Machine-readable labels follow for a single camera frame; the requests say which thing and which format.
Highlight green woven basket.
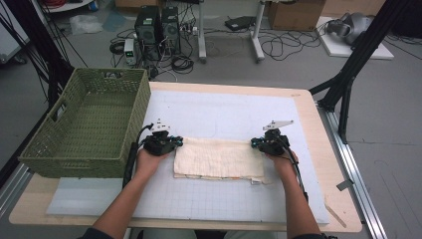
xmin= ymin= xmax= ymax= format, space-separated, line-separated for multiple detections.
xmin=18 ymin=67 xmax=152 ymax=179

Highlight tangled black floor cables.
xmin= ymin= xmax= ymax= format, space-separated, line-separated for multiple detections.
xmin=258 ymin=28 xmax=323 ymax=62

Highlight white grid mat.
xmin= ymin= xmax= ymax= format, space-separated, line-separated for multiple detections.
xmin=46 ymin=89 xmax=331 ymax=225

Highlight coiled black cable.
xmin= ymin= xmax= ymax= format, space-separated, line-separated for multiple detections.
xmin=170 ymin=54 xmax=195 ymax=76

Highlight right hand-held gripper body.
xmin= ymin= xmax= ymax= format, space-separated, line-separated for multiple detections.
xmin=260 ymin=119 xmax=296 ymax=157

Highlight grey robot head shell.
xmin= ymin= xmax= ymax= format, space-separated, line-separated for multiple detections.
xmin=325 ymin=12 xmax=375 ymax=46

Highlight black metal frame strut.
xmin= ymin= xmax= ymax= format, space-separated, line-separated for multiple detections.
xmin=308 ymin=0 xmax=413 ymax=144
xmin=2 ymin=0 xmax=76 ymax=108

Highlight brown cardboard box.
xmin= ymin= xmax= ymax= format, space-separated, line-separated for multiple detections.
xmin=267 ymin=0 xmax=327 ymax=32

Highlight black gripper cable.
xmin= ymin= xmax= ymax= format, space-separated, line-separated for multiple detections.
xmin=278 ymin=135 xmax=310 ymax=204
xmin=121 ymin=122 xmax=155 ymax=189

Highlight aluminium rail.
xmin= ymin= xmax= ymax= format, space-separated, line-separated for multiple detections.
xmin=0 ymin=162 xmax=35 ymax=218
xmin=317 ymin=103 xmax=389 ymax=239

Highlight grey tape piece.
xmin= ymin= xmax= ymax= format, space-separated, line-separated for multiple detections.
xmin=335 ymin=178 xmax=355 ymax=192

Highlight person's left hand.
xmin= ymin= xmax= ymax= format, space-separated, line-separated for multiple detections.
xmin=135 ymin=148 xmax=171 ymax=181

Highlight flat black device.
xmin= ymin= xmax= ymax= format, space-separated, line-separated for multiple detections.
xmin=224 ymin=15 xmax=258 ymax=32

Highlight white power strip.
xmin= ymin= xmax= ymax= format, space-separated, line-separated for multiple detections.
xmin=178 ymin=24 xmax=200 ymax=37

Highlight person's right hand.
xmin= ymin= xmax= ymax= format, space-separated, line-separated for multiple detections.
xmin=265 ymin=149 xmax=300 ymax=179

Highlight small grey power supply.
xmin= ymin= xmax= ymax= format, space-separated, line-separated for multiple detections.
xmin=123 ymin=38 xmax=138 ymax=67

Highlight slim black computer tower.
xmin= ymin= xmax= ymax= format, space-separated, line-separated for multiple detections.
xmin=161 ymin=6 xmax=182 ymax=56

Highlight white floor board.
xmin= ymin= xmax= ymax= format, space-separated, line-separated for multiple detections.
xmin=315 ymin=16 xmax=395 ymax=61

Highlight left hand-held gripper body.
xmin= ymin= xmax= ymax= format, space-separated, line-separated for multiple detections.
xmin=142 ymin=118 xmax=174 ymax=157

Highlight cream egg-print cloth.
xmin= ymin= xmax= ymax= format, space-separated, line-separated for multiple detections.
xmin=172 ymin=136 xmax=272 ymax=185

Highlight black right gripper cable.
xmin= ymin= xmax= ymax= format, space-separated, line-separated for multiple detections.
xmin=278 ymin=135 xmax=310 ymax=204

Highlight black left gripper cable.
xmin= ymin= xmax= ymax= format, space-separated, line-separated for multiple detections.
xmin=121 ymin=122 xmax=155 ymax=189

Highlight clear plastic bag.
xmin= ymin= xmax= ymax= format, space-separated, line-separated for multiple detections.
xmin=69 ymin=13 xmax=105 ymax=36

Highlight large black computer tower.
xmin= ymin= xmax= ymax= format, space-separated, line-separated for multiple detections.
xmin=133 ymin=5 xmax=163 ymax=62

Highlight thin wooden stick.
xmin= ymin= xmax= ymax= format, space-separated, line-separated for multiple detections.
xmin=324 ymin=202 xmax=348 ymax=229

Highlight white stand leg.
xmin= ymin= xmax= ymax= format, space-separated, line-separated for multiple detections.
xmin=196 ymin=0 xmax=209 ymax=65
xmin=250 ymin=0 xmax=267 ymax=64

